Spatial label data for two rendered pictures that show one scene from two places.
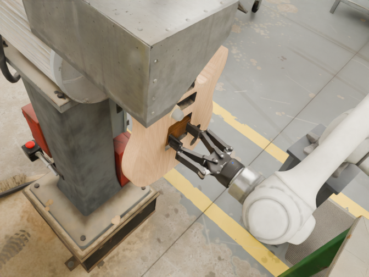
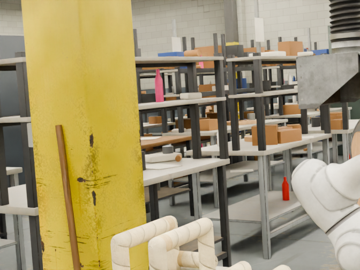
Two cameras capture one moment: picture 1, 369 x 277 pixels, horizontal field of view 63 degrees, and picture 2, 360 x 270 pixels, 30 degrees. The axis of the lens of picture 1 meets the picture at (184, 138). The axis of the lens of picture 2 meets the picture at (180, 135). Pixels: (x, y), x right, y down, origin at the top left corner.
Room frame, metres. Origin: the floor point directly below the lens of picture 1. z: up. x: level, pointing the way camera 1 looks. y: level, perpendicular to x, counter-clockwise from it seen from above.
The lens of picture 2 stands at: (0.00, -1.78, 1.47)
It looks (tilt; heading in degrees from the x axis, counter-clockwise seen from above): 4 degrees down; 92
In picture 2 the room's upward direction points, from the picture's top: 4 degrees counter-clockwise
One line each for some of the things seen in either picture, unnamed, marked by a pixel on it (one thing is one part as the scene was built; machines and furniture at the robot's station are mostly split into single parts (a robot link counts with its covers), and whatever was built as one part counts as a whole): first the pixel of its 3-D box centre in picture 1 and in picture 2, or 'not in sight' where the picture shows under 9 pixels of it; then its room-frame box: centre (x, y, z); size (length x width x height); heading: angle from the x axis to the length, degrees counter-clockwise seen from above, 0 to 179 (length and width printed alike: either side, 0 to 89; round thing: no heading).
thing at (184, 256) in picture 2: not in sight; (192, 259); (-0.03, -0.45, 1.12); 0.11 x 0.03 x 0.03; 150
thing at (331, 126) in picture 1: (351, 133); not in sight; (0.88, -0.66, 0.87); 0.18 x 0.16 x 0.22; 50
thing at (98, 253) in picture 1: (94, 200); not in sight; (0.70, 0.42, 0.12); 0.61 x 0.51 x 0.25; 147
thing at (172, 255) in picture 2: not in sight; (171, 246); (-0.07, -0.44, 1.15); 0.03 x 0.03 x 0.09
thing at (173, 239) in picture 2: not in sight; (182, 235); (-0.04, -0.56, 1.20); 0.20 x 0.03 x 0.03; 59
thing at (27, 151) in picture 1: (44, 162); not in sight; (0.69, 0.63, 0.46); 0.25 x 0.07 x 0.08; 57
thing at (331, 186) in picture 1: (296, 191); not in sight; (0.89, -0.66, 0.35); 0.28 x 0.28 x 0.70; 49
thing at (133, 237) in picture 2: not in sight; (145, 232); (-0.11, -0.51, 1.20); 0.20 x 0.03 x 0.03; 59
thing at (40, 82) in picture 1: (59, 57); not in sight; (0.70, 0.42, 1.11); 0.36 x 0.24 x 0.04; 57
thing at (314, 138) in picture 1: (328, 148); not in sight; (0.90, -0.64, 0.73); 0.22 x 0.18 x 0.06; 49
